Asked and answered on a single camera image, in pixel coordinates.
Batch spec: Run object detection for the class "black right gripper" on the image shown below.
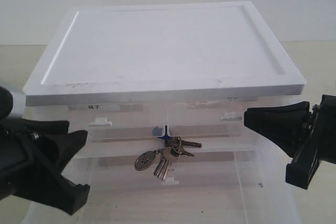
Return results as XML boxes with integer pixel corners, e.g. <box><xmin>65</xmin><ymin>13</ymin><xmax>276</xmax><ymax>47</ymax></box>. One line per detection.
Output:
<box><xmin>244</xmin><ymin>94</ymin><xmax>335</xmax><ymax>189</ymax></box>

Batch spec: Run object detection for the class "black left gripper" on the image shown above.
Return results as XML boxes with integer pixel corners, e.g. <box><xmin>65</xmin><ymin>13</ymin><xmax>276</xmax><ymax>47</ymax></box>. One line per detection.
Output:
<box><xmin>1</xmin><ymin>120</ymin><xmax>90</xmax><ymax>215</ymax></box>

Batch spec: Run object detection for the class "wide clear drawer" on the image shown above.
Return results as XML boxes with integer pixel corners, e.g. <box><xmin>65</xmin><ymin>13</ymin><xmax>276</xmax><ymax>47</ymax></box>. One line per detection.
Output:
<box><xmin>73</xmin><ymin>134</ymin><xmax>266</xmax><ymax>162</ymax></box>
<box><xmin>23</xmin><ymin>146</ymin><xmax>301</xmax><ymax>223</ymax></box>

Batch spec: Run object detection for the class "bunch of metal keys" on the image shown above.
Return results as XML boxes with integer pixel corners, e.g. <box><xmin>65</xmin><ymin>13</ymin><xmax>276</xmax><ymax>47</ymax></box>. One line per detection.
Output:
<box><xmin>134</xmin><ymin>136</ymin><xmax>202</xmax><ymax>180</ymax></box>

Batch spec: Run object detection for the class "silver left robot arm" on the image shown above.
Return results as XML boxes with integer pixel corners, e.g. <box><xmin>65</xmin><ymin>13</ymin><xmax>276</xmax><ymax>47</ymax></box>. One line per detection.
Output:
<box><xmin>1</xmin><ymin>86</ymin><xmax>90</xmax><ymax>215</ymax></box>

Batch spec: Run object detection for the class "white plastic drawer cabinet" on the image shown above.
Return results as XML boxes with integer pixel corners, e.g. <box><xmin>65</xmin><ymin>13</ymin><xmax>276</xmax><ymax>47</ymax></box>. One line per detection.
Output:
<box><xmin>24</xmin><ymin>2</ymin><xmax>306</xmax><ymax>143</ymax></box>

